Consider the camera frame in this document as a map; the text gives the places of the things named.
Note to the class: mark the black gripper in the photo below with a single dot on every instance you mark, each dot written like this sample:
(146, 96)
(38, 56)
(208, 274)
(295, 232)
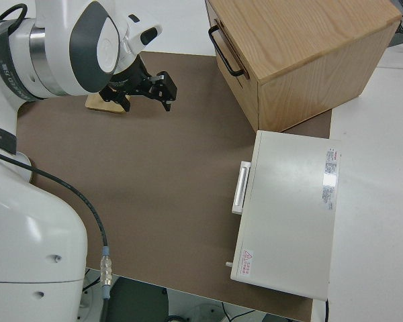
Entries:
(144, 85)

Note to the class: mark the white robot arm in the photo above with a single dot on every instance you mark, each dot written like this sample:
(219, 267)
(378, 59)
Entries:
(27, 218)

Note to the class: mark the small wooden block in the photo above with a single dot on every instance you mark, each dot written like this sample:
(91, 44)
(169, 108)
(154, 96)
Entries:
(99, 104)

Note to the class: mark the light wooden cabinet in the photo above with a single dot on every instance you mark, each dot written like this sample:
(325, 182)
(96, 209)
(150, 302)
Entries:
(305, 40)

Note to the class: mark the white toaster oven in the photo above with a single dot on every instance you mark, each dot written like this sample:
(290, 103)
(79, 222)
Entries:
(289, 218)

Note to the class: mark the brown table mat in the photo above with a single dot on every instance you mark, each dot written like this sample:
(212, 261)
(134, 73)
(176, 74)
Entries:
(154, 184)

